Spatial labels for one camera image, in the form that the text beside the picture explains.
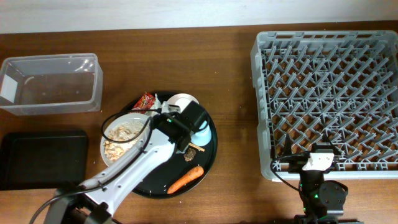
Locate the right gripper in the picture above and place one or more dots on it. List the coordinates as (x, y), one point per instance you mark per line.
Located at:
(296, 163)

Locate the light blue cup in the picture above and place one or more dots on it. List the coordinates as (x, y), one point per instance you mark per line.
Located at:
(203, 136)

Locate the white tissue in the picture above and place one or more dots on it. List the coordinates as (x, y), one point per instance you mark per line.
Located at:
(157, 105)

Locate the brown food lump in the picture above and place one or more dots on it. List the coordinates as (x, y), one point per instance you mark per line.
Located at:
(189, 155)

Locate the red snack wrapper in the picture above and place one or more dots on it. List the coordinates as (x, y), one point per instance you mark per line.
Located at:
(145, 102)

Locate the orange carrot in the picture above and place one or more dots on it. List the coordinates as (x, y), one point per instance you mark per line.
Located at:
(191, 175)

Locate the rice and food scraps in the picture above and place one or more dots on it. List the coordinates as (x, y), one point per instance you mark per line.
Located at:
(123, 137)

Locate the white dinner plate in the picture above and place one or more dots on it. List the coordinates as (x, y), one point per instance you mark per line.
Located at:
(114, 121)

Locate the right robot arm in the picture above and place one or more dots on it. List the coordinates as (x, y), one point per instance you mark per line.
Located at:
(322, 199)

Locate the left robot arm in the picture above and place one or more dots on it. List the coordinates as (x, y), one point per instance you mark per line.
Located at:
(97, 199)

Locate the grey dishwasher rack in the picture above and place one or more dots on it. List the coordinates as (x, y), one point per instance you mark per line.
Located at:
(342, 82)

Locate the pink shallow bowl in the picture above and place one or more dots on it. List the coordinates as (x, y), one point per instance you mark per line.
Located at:
(182, 100)

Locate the wooden chopstick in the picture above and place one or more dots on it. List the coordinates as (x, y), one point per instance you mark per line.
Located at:
(196, 147)

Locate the round black serving tray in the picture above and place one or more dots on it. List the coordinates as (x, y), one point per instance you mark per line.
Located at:
(156, 184)

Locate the clear plastic bin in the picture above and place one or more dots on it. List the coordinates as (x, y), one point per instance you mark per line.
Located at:
(51, 84)

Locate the black rectangular tray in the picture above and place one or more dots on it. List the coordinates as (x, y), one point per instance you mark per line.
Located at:
(43, 160)

